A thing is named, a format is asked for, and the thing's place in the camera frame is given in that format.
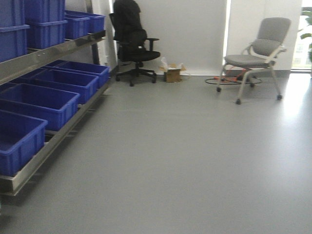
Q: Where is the open cardboard box on floor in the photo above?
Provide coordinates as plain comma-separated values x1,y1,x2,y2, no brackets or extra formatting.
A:
159,57,186,83

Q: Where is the green potted plant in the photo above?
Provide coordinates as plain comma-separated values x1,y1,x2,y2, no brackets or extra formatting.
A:
300,8,312,61

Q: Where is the blue bin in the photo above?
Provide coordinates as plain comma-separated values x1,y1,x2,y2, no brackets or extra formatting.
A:
0,0,30,62
0,83,79,131
44,60,110,88
0,110,48,176
24,0,67,49
65,10,106,33
65,14,90,39
12,68,98,104

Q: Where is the orange cable on floor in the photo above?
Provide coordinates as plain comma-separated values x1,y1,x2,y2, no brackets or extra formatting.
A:
204,65,263,86

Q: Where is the blue bin lower nearest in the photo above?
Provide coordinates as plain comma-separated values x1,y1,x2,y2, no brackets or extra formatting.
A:
0,110,48,176

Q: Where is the black office chair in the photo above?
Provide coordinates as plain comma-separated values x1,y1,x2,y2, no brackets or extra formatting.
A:
109,0,160,87

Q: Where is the blue bin upper nearest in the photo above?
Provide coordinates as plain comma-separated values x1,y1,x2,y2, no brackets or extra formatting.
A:
0,0,30,62

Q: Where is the grey rolling chair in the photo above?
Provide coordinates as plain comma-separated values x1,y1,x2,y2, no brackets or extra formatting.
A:
216,17,291,104

